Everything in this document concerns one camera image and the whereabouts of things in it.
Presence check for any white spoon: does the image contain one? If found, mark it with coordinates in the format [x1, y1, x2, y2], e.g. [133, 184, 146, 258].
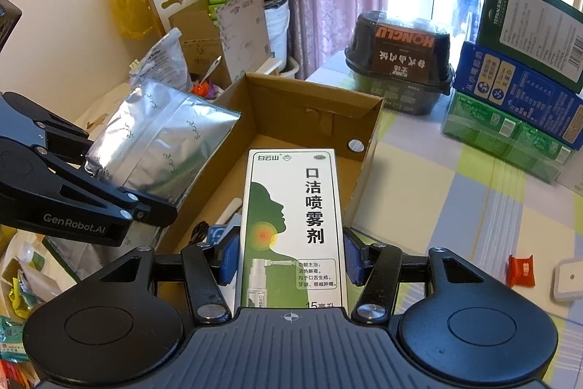
[214, 198, 242, 226]

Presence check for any green white spray box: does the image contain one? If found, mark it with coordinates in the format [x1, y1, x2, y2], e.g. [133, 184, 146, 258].
[236, 149, 348, 309]

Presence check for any silver foil pouch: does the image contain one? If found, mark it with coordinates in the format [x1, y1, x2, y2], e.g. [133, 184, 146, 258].
[84, 80, 240, 207]

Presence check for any red snack packet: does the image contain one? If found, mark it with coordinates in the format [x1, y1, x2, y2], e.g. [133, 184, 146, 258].
[506, 255, 536, 288]

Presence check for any white square night light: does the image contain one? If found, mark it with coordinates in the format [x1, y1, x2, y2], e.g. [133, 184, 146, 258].
[552, 258, 583, 302]

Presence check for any cream patterned tablecloth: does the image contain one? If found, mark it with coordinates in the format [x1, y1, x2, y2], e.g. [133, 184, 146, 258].
[74, 83, 130, 140]

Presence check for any checkered tablecloth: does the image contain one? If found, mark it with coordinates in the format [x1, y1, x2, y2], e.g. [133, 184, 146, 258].
[304, 51, 583, 389]

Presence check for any brown cardboard box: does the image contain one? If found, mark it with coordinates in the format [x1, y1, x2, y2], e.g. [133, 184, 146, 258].
[154, 72, 384, 308]

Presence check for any green shrink-wrapped box pack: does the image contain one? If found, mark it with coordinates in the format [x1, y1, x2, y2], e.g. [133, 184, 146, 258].
[442, 92, 575, 184]

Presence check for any black Honglu food container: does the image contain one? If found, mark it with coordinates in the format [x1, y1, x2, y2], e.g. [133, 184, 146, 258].
[345, 11, 453, 116]

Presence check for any white tall box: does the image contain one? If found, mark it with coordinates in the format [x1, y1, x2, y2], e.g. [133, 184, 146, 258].
[556, 148, 583, 196]

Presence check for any blue printed box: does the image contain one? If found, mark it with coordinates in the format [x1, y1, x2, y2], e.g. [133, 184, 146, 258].
[453, 42, 582, 150]

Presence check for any dark green box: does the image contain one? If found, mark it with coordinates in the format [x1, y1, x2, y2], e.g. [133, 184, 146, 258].
[476, 0, 583, 94]

